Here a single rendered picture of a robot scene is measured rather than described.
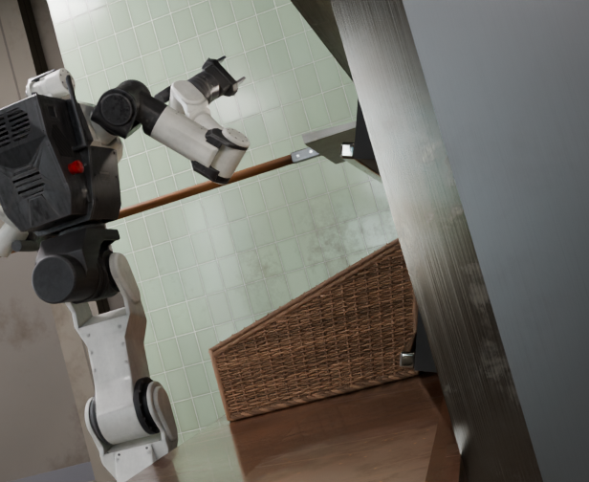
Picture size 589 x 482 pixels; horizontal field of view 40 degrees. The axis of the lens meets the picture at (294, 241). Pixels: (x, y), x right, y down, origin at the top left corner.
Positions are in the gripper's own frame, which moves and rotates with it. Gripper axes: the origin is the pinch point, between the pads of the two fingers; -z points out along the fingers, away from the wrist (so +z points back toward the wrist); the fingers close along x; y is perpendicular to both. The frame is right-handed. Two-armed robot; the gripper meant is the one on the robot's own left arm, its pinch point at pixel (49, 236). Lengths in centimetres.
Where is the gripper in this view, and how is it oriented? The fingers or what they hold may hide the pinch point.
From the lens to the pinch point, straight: 276.2
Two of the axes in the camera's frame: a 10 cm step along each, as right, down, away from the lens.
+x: 2.7, 9.6, -0.7
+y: 9.4, -2.8, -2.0
